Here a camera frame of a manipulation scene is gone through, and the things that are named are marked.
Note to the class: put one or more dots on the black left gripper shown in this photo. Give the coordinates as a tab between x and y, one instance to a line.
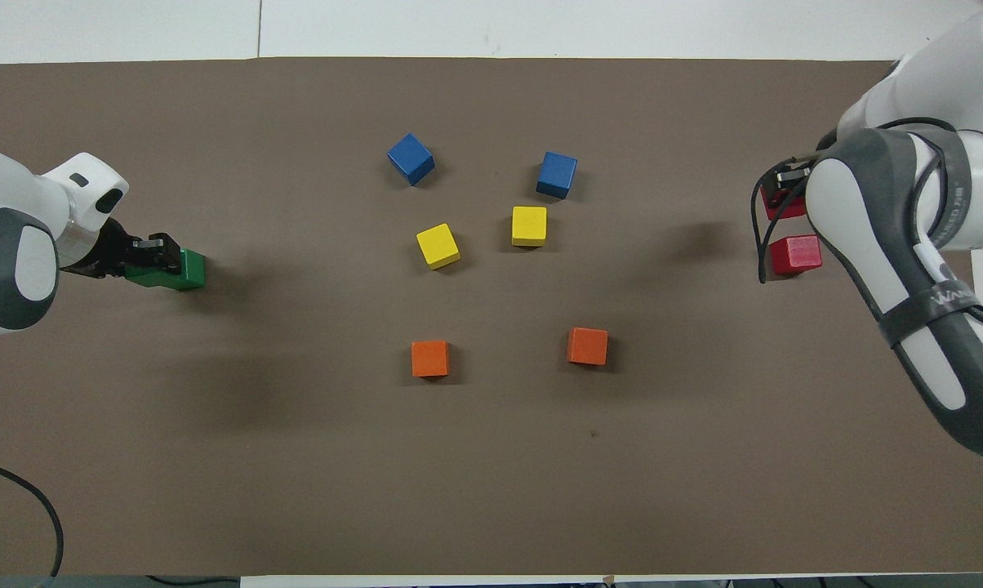
112	253

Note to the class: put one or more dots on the red wooden cube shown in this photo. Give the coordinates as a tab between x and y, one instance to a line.
796	254
783	206

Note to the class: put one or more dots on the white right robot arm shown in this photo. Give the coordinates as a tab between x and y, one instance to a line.
908	245

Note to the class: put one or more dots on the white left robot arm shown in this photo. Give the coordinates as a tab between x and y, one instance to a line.
10	245

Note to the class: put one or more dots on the blue wooden cube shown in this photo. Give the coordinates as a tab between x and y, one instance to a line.
557	174
411	158

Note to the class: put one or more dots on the orange wooden cube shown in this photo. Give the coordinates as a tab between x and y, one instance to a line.
587	345
430	358

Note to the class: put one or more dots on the yellow wooden cube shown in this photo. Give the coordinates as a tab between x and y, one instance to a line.
529	226
438	246

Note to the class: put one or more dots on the brown table mat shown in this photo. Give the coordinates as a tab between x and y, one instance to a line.
491	474

